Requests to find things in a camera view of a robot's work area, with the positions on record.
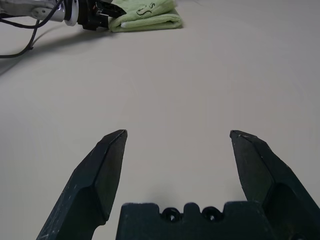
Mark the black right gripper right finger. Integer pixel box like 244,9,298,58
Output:
229,129,320,240

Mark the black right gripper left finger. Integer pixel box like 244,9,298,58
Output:
36,129,129,240

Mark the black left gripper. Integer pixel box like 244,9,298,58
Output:
77,0,126,32

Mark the green towel with white trim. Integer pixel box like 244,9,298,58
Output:
108,0,184,33

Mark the short black left wrist cable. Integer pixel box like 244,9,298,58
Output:
0,17,49,30

